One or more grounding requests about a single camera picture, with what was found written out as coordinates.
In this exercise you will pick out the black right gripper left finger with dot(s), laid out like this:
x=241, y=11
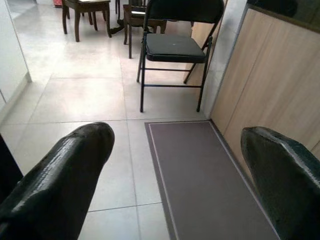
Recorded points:
x=50, y=187

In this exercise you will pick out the light wooden cabinet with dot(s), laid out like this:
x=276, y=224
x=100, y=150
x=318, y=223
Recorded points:
x=275, y=75

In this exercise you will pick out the dark wooden slatted chair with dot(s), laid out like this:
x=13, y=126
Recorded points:
x=132, y=15

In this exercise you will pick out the brown floor mat white border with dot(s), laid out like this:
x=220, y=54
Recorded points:
x=200, y=175

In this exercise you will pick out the dark wooden chair white seat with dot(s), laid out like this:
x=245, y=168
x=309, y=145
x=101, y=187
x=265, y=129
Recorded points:
x=85, y=7

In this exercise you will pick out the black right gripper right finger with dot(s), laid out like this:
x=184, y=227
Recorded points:
x=287, y=187

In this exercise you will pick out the black folding chair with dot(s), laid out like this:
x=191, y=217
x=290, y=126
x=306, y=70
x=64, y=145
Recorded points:
x=172, y=47

